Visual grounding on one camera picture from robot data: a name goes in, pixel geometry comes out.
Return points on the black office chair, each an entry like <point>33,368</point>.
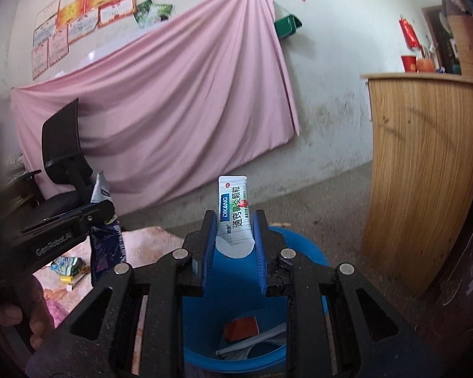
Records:
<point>61,141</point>

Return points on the red cup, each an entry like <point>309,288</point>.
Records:
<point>408,63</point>

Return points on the wooden counter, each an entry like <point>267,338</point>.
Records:
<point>418,165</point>

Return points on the red hanging ornament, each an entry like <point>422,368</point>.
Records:
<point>409,31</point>

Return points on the white sachet with blue stripe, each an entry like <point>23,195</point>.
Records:
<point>232,204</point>

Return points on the person's left hand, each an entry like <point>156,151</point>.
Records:
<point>39,315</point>

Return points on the dark blue foil wrapper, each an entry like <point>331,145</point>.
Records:
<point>107,252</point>

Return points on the green landscape photo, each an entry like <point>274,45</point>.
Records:
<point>153,12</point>

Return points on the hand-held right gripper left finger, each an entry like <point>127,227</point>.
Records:
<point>208,252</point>

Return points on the orange fruit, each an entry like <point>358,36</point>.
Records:
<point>425,65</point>

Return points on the pink floral blanket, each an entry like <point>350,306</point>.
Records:
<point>149,244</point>

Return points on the red packet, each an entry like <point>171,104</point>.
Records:
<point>241,327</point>

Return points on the brown framed mirror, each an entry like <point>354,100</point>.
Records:
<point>431,27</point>

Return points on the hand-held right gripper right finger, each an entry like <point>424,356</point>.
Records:
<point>259,256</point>

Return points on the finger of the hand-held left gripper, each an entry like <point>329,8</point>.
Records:
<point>100,210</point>

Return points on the dark printed carton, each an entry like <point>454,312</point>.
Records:
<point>469,275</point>

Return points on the small yellow wrapper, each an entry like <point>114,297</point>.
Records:
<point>67,279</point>

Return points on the pink hanging cloth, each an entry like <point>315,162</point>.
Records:
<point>181,86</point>

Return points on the row of wall certificates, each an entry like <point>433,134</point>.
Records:
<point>82,12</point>

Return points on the green wall box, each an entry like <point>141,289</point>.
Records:
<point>287,26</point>

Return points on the white sachet in bucket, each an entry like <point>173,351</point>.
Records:
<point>252,343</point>

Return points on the blue plastic bucket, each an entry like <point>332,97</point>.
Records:
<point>236,283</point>

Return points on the brown cardboard board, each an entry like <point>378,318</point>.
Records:
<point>471,47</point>

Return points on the green snack wrapper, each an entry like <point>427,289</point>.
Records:
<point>67,265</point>

